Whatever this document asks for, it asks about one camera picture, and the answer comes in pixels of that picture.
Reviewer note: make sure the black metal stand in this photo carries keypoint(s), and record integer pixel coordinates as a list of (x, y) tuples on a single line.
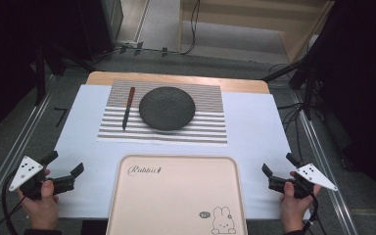
[(308, 81), (40, 71)]

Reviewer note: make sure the dark grey round textured plate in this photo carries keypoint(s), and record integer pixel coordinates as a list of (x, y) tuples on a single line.
[(167, 109)]

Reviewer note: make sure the pink tray with rabbit print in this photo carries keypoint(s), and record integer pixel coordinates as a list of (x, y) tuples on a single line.
[(176, 199)]

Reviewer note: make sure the red and black pen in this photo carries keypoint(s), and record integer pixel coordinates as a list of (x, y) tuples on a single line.
[(129, 107)]

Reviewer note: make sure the dark cabinet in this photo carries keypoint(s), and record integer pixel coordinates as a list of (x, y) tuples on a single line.
[(101, 26)]

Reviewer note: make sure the white table mat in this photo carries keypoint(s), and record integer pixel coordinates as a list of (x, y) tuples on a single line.
[(258, 130)]

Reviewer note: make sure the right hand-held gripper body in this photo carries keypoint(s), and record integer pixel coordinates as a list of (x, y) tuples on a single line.
[(316, 178)]

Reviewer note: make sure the person's right hand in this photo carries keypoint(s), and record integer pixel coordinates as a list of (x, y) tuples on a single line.
[(292, 209)]

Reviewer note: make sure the light wooden shelf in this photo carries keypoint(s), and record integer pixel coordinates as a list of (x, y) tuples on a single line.
[(258, 19)]

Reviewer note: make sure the metal floor rail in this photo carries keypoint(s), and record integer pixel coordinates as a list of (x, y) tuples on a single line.
[(13, 156), (323, 163)]

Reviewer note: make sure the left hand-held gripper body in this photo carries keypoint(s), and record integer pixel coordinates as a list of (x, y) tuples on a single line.
[(26, 173)]

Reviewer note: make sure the striped placemat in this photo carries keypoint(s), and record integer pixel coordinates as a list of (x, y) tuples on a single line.
[(209, 127)]

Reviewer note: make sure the white power strip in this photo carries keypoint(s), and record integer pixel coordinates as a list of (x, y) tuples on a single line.
[(129, 43)]

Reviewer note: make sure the person's left hand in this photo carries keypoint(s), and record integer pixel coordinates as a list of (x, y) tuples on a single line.
[(42, 210)]

